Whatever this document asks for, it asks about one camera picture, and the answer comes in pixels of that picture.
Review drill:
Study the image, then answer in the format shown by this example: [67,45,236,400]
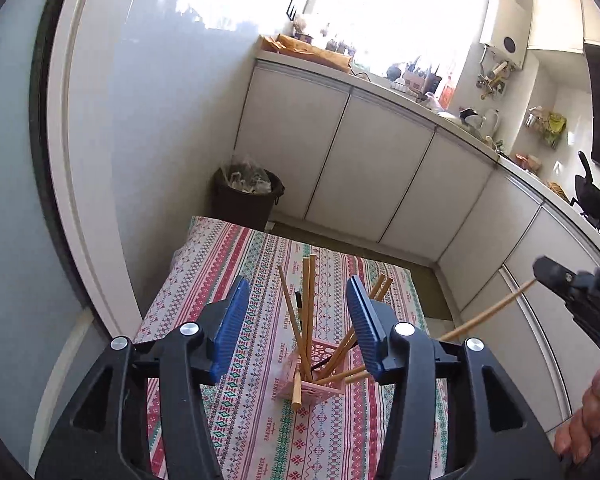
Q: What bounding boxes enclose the white lower kitchen cabinets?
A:
[235,52,600,429]

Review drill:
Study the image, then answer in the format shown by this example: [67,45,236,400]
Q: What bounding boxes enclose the person's right hand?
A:
[554,369,600,464]

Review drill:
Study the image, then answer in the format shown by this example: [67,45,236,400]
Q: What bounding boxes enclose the black frying pan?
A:
[571,151,600,229]

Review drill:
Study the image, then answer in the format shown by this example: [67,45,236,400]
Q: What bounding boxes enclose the yellow green snack bag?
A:
[544,112,567,148]

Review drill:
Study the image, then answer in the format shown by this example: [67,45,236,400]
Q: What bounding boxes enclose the pink perforated utensil holder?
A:
[274,337,349,403]

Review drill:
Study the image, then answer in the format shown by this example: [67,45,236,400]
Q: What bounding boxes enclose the patterned red green tablecloth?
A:
[136,217,426,479]

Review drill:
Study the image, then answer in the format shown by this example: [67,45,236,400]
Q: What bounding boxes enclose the white electric kettle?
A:
[479,108,501,138]

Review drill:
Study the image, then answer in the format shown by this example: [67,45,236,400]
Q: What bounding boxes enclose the black chopstick in holder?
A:
[294,290,303,336]

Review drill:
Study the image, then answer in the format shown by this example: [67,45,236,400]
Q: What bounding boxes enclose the pink countertop utensil caddy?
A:
[402,58,442,94]

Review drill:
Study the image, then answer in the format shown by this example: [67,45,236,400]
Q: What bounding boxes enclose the dark brown trash bin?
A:
[211,168,285,231]

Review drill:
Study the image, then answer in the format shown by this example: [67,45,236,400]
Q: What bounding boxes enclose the orange cloth on counter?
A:
[260,34,351,74]

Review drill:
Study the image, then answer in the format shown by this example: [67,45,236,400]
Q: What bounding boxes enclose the white wall water heater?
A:
[480,0,530,70]

